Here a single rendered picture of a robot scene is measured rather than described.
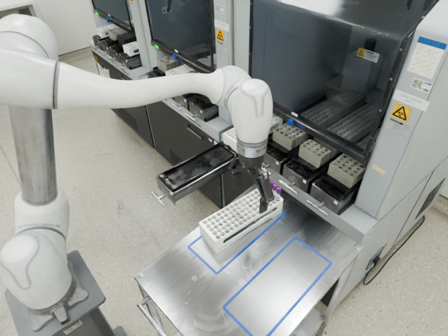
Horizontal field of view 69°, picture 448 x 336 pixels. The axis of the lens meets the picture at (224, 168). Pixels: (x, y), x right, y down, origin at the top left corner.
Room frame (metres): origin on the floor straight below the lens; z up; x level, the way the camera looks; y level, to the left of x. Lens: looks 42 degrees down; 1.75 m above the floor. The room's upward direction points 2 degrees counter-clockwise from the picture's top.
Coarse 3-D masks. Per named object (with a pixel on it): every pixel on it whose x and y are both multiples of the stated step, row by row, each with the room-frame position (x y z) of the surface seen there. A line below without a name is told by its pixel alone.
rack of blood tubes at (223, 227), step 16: (256, 192) 0.82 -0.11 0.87; (224, 208) 0.75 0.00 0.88; (240, 208) 0.75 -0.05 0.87; (256, 208) 0.74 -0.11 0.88; (272, 208) 0.74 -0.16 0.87; (208, 224) 0.68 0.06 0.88; (224, 224) 0.68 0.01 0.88; (240, 224) 0.68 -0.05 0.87; (256, 224) 0.70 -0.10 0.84; (208, 240) 0.64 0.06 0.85; (224, 240) 0.65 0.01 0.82
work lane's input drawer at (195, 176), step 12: (216, 144) 1.19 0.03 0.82; (204, 156) 1.12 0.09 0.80; (216, 156) 1.12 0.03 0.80; (228, 156) 1.12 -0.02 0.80; (180, 168) 1.05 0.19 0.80; (192, 168) 1.05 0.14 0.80; (204, 168) 1.04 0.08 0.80; (216, 168) 1.04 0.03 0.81; (228, 168) 1.07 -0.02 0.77; (168, 180) 0.96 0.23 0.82; (180, 180) 0.97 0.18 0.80; (192, 180) 0.97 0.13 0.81; (204, 180) 0.99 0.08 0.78; (168, 192) 0.93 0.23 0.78; (180, 192) 0.92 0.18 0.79
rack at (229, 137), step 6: (276, 120) 1.31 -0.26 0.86; (282, 120) 1.30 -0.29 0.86; (276, 126) 1.32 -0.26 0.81; (228, 132) 1.21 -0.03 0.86; (234, 132) 1.21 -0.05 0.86; (270, 132) 1.26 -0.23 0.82; (228, 138) 1.17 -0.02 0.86; (234, 138) 1.17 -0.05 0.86; (228, 144) 1.17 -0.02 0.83; (234, 144) 1.14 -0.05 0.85
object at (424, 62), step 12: (420, 36) 0.85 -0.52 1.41; (420, 48) 0.84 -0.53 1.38; (432, 48) 0.82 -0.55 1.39; (444, 48) 0.80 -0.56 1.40; (420, 60) 0.83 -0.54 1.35; (432, 60) 0.81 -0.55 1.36; (420, 72) 0.82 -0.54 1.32; (432, 72) 0.80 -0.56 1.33; (420, 84) 0.81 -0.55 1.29; (432, 84) 0.79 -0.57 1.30; (396, 108) 0.84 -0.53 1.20; (408, 108) 0.82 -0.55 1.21; (396, 120) 0.83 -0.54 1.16; (396, 132) 0.82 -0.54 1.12; (408, 132) 0.80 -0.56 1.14
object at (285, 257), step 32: (288, 224) 0.71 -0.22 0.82; (320, 224) 0.71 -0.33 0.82; (160, 256) 0.60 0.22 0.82; (192, 256) 0.60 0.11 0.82; (224, 256) 0.60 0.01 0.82; (256, 256) 0.59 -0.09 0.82; (288, 256) 0.59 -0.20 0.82; (320, 256) 0.58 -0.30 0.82; (352, 256) 0.58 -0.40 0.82; (160, 288) 0.49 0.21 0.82; (192, 288) 0.49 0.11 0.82; (224, 288) 0.49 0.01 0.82; (256, 288) 0.48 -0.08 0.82; (288, 288) 0.48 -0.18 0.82; (320, 288) 0.47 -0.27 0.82; (160, 320) 0.53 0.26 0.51; (192, 320) 0.39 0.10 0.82; (224, 320) 0.39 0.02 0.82; (256, 320) 0.39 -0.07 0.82; (288, 320) 0.38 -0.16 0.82; (320, 320) 0.60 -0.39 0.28
